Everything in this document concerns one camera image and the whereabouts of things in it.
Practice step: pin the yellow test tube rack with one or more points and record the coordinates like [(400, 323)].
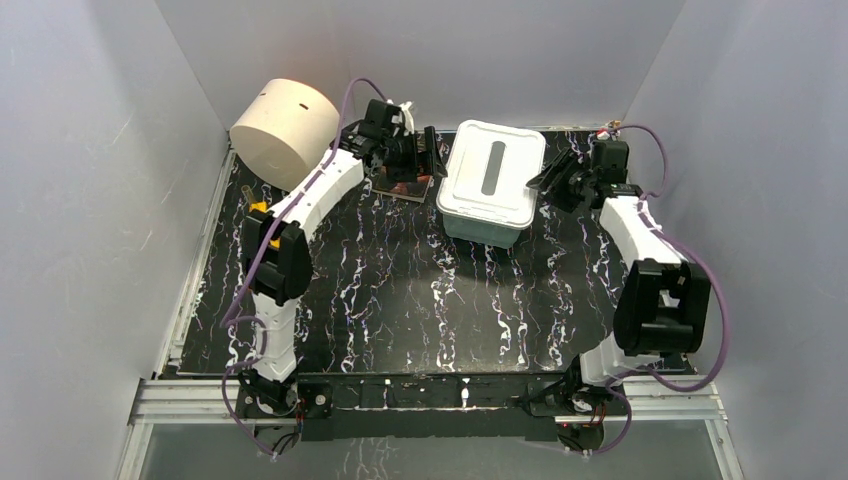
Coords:
[(262, 206)]

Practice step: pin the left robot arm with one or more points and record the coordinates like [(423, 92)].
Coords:
[(278, 260)]

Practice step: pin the empty glass test tube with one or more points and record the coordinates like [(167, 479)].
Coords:
[(248, 195)]

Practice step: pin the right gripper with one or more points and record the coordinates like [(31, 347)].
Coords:
[(557, 196)]

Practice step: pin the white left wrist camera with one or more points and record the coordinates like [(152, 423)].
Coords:
[(408, 108)]

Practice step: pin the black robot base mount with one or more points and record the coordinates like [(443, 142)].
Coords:
[(595, 404)]

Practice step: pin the white cylindrical container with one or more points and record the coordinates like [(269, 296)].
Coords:
[(284, 132)]

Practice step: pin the Three Days To See book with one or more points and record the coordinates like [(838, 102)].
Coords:
[(414, 191)]

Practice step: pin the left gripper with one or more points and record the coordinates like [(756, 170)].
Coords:
[(416, 153)]

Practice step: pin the teal plastic bin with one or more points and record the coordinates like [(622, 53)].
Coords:
[(481, 232)]

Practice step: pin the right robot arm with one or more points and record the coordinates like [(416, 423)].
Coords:
[(663, 304)]

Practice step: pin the aluminium frame rail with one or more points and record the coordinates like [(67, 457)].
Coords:
[(202, 401)]

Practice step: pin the white plastic bin lid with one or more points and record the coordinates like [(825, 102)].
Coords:
[(487, 174)]

